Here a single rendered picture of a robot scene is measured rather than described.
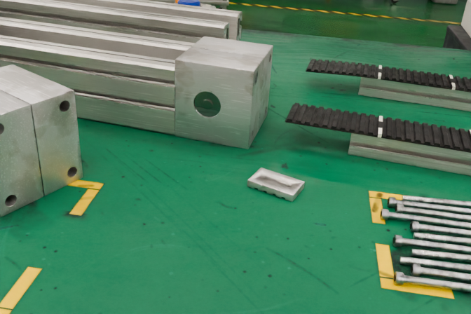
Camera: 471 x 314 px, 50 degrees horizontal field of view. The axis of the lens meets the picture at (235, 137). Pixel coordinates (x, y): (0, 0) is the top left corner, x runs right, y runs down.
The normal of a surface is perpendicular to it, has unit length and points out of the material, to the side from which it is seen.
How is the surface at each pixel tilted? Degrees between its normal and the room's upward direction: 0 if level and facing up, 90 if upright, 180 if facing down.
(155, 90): 90
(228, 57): 0
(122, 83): 90
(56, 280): 0
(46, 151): 90
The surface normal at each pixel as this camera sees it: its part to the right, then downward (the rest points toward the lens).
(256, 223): 0.05, -0.89
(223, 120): -0.27, 0.44
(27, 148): 0.80, 0.32
